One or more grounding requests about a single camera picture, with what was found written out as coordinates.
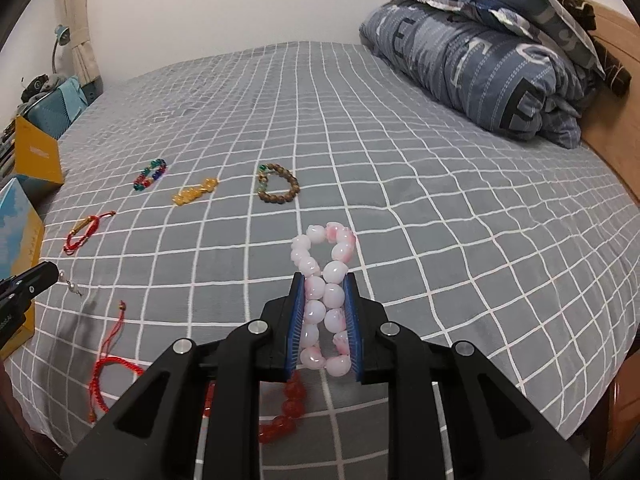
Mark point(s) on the beige curtain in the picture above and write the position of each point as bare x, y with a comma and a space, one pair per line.
74, 14

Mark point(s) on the stacked patterned pillows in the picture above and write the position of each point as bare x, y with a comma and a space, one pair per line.
565, 24

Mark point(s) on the teal storage box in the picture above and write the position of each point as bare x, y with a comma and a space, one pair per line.
55, 111

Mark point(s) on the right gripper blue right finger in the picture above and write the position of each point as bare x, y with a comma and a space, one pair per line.
451, 412

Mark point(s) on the wooden headboard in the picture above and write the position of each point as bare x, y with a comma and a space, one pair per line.
610, 126

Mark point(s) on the red cord bracelet gold bar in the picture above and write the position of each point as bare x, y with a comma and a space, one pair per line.
106, 358

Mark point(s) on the grey checked bed sheet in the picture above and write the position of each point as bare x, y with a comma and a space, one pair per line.
229, 175

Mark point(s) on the blue desk lamp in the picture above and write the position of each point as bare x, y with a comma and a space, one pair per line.
62, 37

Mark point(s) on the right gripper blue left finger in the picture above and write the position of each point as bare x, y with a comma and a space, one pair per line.
197, 405

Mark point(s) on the red cord bracelet gold tube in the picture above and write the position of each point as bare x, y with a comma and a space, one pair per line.
82, 231

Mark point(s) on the blue and yellow cardboard box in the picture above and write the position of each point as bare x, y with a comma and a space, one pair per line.
34, 173

